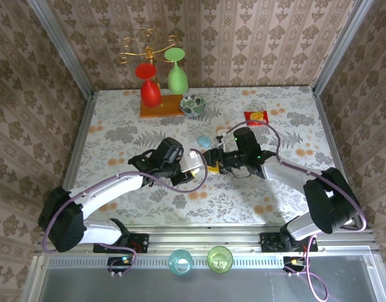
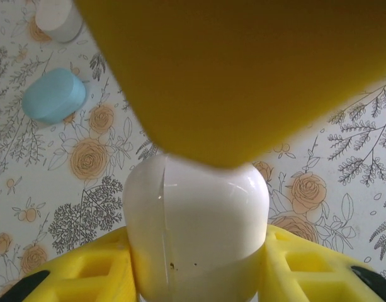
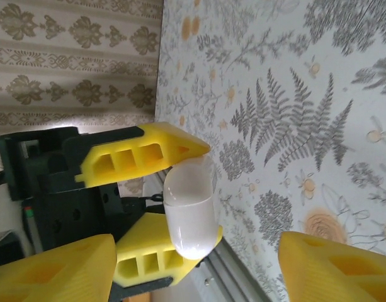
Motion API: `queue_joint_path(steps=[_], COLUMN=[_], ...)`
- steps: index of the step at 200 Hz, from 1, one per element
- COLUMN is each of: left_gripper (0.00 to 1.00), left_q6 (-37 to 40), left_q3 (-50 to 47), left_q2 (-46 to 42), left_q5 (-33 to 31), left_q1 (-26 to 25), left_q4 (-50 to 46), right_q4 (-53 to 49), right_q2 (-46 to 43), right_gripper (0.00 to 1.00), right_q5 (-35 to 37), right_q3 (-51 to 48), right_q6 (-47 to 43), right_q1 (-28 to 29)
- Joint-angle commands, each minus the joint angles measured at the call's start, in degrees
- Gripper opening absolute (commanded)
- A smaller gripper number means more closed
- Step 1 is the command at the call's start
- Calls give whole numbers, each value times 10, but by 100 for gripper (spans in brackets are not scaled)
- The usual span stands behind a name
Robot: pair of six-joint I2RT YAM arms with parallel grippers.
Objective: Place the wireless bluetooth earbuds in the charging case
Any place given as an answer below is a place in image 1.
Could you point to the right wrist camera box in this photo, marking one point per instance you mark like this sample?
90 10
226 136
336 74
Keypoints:
224 143

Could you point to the floral patterned table cover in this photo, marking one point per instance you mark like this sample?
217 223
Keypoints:
243 201

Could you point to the green plastic cup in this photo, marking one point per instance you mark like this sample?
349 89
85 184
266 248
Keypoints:
220 260

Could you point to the aluminium mounting rail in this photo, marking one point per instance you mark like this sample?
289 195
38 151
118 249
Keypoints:
205 239

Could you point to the blue earbud charging case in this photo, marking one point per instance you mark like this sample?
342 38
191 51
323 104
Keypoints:
203 141

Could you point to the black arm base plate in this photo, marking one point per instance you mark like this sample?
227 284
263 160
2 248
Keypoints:
142 242
268 242

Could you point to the leaf pattern ceramic bowl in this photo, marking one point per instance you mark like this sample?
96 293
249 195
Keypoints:
192 105

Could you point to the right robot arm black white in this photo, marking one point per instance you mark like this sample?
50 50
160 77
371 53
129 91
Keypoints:
331 201

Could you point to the small black circuit board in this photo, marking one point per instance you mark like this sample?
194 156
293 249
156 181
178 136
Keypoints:
288 261
117 261

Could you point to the teal plastic cup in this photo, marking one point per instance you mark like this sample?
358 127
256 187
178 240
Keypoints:
180 262

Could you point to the green wine glass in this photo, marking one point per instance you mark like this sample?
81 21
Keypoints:
177 80

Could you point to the grey metal tray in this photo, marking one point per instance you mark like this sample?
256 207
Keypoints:
211 289

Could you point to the aluminium frame post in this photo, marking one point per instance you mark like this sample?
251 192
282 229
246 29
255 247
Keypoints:
342 44
61 44

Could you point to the red wine glass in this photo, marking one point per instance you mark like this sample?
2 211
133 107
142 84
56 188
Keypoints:
150 94

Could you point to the aluminium table side rail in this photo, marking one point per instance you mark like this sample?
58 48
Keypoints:
75 151
325 116

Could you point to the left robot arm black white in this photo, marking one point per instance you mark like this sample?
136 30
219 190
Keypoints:
63 220

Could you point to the white oval earbud case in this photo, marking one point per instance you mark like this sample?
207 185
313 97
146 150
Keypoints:
222 129

